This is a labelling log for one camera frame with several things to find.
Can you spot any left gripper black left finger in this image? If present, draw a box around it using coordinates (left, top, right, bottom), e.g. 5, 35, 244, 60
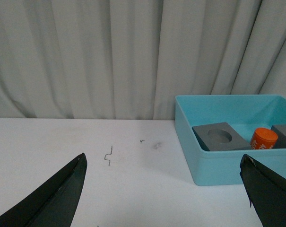
0, 153, 87, 227

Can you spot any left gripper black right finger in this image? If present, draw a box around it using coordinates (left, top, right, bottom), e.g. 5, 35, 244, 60
240, 154, 286, 227

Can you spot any orange plastic cylinder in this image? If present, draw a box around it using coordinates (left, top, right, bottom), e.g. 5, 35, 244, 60
250, 127, 278, 149

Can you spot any gray rectangular block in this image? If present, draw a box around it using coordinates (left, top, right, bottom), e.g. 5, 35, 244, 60
271, 124, 286, 148

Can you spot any gray block with round hole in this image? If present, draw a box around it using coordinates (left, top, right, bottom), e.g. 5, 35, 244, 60
192, 122, 251, 152

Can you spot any light blue plastic box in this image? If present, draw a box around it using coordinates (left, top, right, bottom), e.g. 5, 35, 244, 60
175, 95, 286, 186

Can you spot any white pleated curtain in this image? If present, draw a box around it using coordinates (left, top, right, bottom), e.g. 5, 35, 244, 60
0, 0, 286, 120

